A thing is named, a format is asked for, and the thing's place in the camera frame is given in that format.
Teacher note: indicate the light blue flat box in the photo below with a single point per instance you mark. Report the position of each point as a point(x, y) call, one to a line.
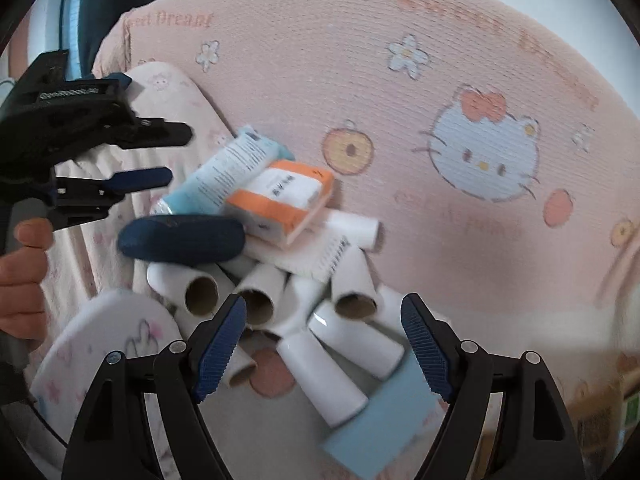
point(385, 430)

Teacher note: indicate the person's left hand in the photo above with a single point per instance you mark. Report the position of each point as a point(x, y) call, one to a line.
point(20, 285)

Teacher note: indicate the pile of white paper tubes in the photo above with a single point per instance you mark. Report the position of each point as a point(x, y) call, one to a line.
point(345, 345)

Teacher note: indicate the navy glasses case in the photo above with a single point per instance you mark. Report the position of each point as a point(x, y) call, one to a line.
point(185, 240)

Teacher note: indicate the pink cat print bedsheet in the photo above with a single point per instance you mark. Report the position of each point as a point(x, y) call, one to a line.
point(450, 240)

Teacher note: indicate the light blue tissue pack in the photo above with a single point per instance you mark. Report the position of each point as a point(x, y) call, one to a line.
point(225, 170)

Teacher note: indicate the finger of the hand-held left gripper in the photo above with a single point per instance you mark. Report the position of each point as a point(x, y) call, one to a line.
point(160, 133)
point(140, 180)

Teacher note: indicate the cardboard box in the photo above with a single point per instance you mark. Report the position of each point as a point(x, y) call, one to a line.
point(600, 420)

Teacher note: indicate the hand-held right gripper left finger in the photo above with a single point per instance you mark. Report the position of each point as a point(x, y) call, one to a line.
point(220, 352)

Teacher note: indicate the white printed flat box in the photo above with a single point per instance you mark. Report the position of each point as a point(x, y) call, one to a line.
point(300, 260)

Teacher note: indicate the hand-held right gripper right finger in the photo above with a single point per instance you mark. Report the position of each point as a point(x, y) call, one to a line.
point(425, 352)

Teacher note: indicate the orange white tissue pack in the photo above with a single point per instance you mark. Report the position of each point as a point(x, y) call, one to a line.
point(280, 200)

